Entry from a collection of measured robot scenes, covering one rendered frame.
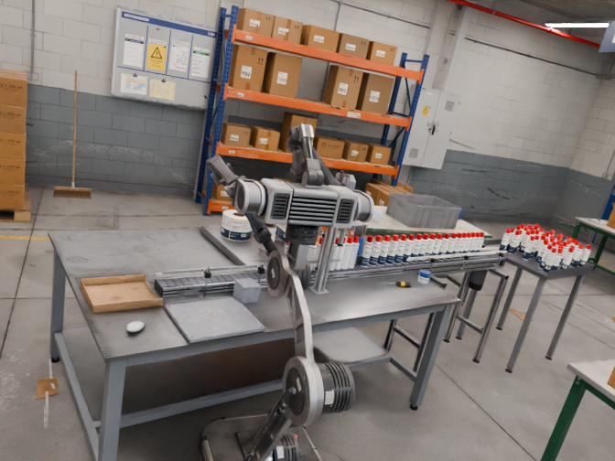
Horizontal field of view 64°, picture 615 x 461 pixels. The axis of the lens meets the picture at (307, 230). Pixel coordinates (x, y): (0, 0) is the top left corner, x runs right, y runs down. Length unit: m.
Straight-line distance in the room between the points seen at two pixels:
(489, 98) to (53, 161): 6.78
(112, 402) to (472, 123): 7.86
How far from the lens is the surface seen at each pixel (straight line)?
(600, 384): 3.00
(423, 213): 4.73
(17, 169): 5.55
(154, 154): 7.00
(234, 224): 3.12
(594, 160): 10.84
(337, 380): 1.86
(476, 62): 8.95
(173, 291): 2.47
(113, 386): 2.15
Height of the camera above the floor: 1.96
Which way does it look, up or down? 17 degrees down
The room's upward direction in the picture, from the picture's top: 12 degrees clockwise
